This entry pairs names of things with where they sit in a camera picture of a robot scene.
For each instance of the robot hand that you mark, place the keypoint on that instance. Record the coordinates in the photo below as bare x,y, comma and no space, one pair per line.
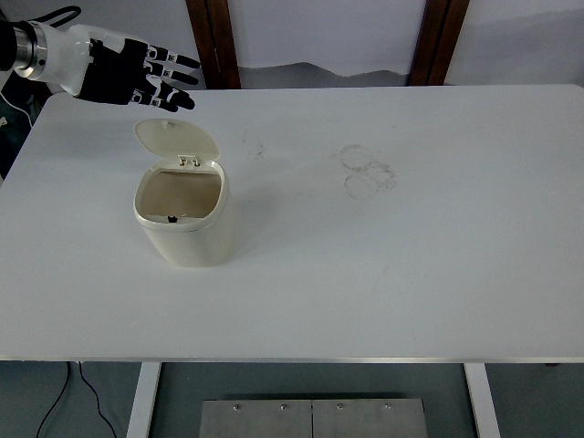
109,77

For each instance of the dark wooden screen post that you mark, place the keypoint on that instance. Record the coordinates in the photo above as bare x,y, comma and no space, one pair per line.
219,41
435,41

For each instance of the grey metal plate with screws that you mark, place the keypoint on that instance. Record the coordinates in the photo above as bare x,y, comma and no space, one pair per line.
274,422

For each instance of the cream plastic trash bin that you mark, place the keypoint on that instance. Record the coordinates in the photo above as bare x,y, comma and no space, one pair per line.
191,246

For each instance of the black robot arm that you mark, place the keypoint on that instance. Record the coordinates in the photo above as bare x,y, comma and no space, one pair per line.
7,45

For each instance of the white table leg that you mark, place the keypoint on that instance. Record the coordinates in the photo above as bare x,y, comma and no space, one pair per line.
142,401
482,401

